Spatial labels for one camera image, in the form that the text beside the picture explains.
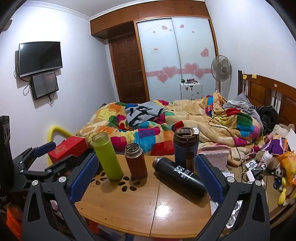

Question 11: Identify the orange snack bag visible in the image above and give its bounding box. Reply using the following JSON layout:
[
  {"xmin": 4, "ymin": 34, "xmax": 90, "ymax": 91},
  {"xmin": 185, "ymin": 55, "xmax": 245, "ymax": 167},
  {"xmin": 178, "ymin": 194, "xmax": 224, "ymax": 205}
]
[{"xmin": 277, "ymin": 151, "xmax": 296, "ymax": 186}]

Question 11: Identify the wooden wardrobe with white doors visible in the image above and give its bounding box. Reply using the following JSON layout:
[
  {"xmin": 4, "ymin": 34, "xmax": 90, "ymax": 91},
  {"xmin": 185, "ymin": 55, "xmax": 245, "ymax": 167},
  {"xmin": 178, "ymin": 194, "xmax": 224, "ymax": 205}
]
[{"xmin": 90, "ymin": 0, "xmax": 219, "ymax": 102}]

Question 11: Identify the black clothing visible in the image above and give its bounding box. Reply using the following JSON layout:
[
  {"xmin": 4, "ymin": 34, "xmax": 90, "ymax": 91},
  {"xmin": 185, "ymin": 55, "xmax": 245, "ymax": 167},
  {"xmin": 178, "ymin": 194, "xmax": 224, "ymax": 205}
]
[{"xmin": 257, "ymin": 105, "xmax": 279, "ymax": 135}]

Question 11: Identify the colourful checked blanket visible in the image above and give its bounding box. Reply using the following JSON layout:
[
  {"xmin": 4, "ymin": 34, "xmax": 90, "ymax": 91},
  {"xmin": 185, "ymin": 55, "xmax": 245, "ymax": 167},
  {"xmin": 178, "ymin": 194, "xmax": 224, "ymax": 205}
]
[{"xmin": 76, "ymin": 91, "xmax": 266, "ymax": 166}]

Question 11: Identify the white power strip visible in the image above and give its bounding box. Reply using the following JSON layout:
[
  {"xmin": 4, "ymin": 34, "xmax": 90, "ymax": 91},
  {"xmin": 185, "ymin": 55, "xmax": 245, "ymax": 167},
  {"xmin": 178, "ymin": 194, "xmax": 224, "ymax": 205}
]
[{"xmin": 245, "ymin": 160, "xmax": 266, "ymax": 182}]

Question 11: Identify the small black wall monitor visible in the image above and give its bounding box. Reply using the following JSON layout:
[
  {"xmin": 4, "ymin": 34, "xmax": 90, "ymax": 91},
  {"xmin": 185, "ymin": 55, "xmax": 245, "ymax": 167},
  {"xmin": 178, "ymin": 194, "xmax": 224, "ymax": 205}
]
[{"xmin": 31, "ymin": 71, "xmax": 59, "ymax": 100}]

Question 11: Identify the pink pouch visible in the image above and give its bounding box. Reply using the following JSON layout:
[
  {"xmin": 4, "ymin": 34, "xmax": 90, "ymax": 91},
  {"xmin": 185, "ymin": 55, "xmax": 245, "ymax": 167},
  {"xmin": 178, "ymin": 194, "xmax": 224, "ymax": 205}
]
[{"xmin": 196, "ymin": 146, "xmax": 232, "ymax": 172}]

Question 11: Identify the standing electric fan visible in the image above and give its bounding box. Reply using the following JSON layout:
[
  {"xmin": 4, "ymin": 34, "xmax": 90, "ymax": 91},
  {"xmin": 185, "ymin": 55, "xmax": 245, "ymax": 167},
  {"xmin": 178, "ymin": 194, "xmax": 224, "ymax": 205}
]
[{"xmin": 210, "ymin": 55, "xmax": 232, "ymax": 96}]

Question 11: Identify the wooden bed headboard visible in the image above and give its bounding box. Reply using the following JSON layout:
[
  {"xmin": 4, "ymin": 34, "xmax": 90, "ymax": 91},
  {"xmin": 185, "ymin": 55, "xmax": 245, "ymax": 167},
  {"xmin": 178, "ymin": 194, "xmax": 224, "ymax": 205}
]
[{"xmin": 238, "ymin": 71, "xmax": 296, "ymax": 138}]

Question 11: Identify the red-brown thermos cup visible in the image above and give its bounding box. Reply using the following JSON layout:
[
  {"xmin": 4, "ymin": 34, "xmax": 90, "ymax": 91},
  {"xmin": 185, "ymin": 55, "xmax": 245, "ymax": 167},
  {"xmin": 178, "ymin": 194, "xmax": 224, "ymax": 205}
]
[{"xmin": 124, "ymin": 143, "xmax": 148, "ymax": 180}]

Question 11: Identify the grey cloth with black print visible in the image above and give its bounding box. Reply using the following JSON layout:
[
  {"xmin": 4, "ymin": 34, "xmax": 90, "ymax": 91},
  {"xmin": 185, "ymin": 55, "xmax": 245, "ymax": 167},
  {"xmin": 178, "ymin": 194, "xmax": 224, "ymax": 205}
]
[{"xmin": 125, "ymin": 101, "xmax": 166, "ymax": 127}]

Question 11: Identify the brown wooden door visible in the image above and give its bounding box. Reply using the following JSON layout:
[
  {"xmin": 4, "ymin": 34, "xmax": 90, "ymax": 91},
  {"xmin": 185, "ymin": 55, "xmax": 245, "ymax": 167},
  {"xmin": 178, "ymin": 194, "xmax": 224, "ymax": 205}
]
[{"xmin": 109, "ymin": 35, "xmax": 147, "ymax": 105}]

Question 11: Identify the dark blue lidded tumbler cup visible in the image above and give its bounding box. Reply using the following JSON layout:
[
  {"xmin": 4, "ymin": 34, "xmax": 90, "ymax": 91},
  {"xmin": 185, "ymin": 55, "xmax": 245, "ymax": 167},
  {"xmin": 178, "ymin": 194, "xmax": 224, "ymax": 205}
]
[{"xmin": 173, "ymin": 127, "xmax": 200, "ymax": 173}]

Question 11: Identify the yellow foam tube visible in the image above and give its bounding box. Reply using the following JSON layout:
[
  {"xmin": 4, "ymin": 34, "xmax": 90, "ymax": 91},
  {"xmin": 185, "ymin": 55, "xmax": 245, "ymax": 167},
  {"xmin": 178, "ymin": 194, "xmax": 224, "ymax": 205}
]
[{"xmin": 47, "ymin": 125, "xmax": 74, "ymax": 163}]

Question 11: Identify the black wall television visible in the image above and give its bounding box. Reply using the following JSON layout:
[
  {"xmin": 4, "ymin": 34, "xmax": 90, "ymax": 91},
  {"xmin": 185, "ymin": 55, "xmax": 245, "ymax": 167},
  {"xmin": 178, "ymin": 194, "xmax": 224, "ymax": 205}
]
[{"xmin": 18, "ymin": 42, "xmax": 63, "ymax": 78}]

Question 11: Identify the black cable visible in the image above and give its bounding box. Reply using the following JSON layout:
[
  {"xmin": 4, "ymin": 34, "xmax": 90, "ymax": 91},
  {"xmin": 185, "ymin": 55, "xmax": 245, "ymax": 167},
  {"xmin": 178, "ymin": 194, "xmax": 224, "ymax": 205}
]
[{"xmin": 208, "ymin": 108, "xmax": 242, "ymax": 168}]

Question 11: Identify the grey plaid pillow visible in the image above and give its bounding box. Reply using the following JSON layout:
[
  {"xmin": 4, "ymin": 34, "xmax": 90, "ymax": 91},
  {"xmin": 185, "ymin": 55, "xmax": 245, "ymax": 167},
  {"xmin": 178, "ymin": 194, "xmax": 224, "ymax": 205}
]
[{"xmin": 223, "ymin": 91, "xmax": 262, "ymax": 127}]

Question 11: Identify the small white cabinet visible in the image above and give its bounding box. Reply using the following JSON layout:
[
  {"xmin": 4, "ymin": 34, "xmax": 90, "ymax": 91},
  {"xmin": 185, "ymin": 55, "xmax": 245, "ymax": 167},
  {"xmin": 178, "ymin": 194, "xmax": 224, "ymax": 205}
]
[{"xmin": 180, "ymin": 82, "xmax": 203, "ymax": 100}]

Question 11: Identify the red gift box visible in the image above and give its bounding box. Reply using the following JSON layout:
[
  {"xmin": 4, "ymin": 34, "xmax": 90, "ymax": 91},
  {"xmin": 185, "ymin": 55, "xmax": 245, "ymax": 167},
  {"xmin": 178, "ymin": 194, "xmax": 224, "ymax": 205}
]
[{"xmin": 48, "ymin": 136, "xmax": 90, "ymax": 164}]

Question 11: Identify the green bottle cup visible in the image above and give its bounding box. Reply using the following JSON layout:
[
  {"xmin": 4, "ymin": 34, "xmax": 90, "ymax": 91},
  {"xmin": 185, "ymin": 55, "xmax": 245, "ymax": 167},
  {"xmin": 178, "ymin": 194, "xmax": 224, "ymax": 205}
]
[{"xmin": 92, "ymin": 132, "xmax": 124, "ymax": 181}]

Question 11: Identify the black thermos bottle cup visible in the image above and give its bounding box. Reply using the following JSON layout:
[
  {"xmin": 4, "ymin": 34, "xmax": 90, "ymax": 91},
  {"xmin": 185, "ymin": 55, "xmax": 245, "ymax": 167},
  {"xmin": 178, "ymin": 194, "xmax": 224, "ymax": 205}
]
[{"xmin": 152, "ymin": 157, "xmax": 208, "ymax": 202}]

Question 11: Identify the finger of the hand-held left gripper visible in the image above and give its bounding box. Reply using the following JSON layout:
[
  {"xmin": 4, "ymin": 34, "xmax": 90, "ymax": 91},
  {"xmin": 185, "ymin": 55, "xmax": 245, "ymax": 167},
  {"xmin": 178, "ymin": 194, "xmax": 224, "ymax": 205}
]
[
  {"xmin": 14, "ymin": 155, "xmax": 78, "ymax": 189},
  {"xmin": 13, "ymin": 142, "xmax": 56, "ymax": 172}
]

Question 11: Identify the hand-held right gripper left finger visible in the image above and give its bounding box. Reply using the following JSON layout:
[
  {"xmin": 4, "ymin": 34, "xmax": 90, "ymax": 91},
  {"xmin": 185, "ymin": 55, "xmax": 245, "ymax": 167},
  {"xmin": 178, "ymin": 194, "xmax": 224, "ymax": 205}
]
[{"xmin": 22, "ymin": 153, "xmax": 100, "ymax": 241}]

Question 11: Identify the yellow plush toy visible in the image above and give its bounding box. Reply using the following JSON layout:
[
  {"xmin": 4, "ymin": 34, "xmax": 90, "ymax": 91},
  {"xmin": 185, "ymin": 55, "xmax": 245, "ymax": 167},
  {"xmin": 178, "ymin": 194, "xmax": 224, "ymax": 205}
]
[{"xmin": 277, "ymin": 177, "xmax": 296, "ymax": 207}]

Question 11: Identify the purple dressed doll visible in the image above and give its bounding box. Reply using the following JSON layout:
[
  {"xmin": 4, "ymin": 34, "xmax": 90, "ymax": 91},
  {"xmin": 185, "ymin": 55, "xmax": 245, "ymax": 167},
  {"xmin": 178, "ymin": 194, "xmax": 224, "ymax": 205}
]
[{"xmin": 266, "ymin": 136, "xmax": 288, "ymax": 155}]

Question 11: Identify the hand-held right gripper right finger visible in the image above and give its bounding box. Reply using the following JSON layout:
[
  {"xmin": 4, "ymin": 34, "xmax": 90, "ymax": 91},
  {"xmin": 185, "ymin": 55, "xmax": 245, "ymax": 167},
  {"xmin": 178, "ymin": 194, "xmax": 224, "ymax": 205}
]
[{"xmin": 194, "ymin": 153, "xmax": 271, "ymax": 241}]

